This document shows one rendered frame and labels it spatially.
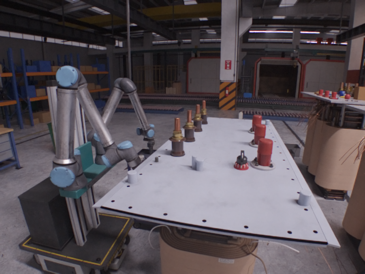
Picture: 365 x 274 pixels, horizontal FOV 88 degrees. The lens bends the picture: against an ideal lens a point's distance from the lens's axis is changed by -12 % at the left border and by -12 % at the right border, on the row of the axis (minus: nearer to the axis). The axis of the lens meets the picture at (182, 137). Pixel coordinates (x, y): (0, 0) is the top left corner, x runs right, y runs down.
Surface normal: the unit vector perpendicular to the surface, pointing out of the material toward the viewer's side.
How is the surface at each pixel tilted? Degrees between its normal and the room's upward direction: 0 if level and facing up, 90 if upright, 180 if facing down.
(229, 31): 90
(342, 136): 90
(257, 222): 0
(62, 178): 95
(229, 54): 90
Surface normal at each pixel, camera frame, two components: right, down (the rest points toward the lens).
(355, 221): -0.93, 0.10
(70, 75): 0.27, 0.14
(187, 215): 0.00, -0.96
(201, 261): -0.27, 0.27
